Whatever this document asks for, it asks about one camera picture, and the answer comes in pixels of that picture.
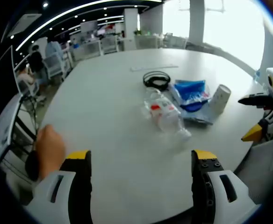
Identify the clear packet with blue pad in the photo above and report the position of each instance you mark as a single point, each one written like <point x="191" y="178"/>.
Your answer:
<point x="197" y="116"/>

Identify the white mesh office chair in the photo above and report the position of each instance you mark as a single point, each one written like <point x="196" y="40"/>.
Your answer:
<point x="54" y="64"/>
<point x="109" y="45"/>

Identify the green potted plant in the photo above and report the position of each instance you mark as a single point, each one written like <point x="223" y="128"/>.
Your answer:
<point x="138" y="32"/>

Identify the ceiling air conditioner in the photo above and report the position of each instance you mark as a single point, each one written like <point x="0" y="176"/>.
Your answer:
<point x="25" y="23"/>

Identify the hanging display screen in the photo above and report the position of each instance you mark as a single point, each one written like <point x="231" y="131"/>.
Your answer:
<point x="88" y="26"/>

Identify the clear plastic water bottle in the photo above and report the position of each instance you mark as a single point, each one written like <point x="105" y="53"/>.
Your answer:
<point x="164" y="114"/>

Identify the white side desk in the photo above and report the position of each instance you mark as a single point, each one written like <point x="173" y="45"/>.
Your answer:
<point x="5" y="126"/>

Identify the curved ceiling light strip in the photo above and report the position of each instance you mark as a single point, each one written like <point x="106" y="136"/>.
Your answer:
<point x="64" y="15"/>

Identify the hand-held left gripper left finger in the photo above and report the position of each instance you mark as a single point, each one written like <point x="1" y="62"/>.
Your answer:
<point x="80" y="177"/>

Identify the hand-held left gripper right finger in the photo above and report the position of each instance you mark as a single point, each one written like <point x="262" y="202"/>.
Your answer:
<point x="202" y="182"/>

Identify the white paper cup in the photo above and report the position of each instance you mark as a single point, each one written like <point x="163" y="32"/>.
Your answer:
<point x="220" y="100"/>

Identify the white table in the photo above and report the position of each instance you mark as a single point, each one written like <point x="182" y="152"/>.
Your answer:
<point x="103" y="105"/>

